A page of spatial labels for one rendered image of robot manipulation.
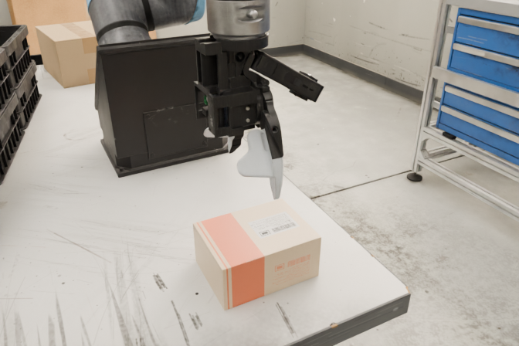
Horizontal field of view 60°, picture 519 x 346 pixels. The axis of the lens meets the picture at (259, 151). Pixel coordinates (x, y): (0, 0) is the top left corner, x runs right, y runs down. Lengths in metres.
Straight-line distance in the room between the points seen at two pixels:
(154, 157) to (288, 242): 0.45
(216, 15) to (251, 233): 0.33
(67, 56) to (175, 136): 0.71
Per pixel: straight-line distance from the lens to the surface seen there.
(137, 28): 1.05
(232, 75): 0.56
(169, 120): 1.00
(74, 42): 1.64
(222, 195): 0.92
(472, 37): 2.15
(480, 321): 1.78
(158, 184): 0.98
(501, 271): 2.02
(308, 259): 0.70
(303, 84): 0.59
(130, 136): 0.99
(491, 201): 2.20
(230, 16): 0.52
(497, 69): 2.08
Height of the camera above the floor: 1.19
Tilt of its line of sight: 27 degrees down
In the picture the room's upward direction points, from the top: straight up
